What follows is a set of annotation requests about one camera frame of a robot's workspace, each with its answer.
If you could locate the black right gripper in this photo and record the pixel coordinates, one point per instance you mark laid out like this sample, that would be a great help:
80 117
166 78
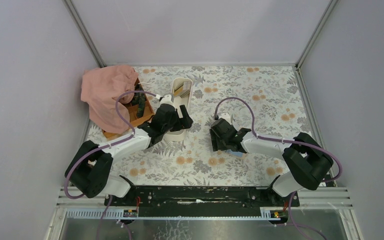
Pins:
216 144

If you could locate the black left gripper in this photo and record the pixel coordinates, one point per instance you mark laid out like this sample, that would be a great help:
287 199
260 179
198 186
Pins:
182 123

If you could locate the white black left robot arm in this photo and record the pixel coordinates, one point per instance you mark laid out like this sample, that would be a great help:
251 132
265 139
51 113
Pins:
89 171

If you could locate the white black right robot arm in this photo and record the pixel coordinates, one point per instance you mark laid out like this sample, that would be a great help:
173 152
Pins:
307 162

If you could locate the long white plastic tray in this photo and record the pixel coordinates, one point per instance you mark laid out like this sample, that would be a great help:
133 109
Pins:
180 134

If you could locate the orange wooden organizer tray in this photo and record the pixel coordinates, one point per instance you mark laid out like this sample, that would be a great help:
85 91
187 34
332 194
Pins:
132 110

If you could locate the dark green items in organizer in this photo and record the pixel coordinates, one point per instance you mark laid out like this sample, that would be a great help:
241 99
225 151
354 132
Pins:
139 100

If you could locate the floral patterned table mat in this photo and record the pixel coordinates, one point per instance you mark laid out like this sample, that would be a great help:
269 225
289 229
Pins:
266 97

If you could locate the pink crumpled cloth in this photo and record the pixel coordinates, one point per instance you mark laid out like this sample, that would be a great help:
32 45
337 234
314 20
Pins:
101 88

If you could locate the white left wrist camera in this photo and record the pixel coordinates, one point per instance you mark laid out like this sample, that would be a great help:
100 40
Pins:
176 102

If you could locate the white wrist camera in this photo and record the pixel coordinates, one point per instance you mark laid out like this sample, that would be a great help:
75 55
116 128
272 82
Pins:
176 102
225 116

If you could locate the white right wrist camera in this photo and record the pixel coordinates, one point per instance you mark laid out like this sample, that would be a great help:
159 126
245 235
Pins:
225 116

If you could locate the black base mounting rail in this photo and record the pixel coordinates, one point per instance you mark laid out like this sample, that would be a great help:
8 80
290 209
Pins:
202 197

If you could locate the slotted aluminium cable duct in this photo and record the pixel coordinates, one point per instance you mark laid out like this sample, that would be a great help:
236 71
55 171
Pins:
176 214

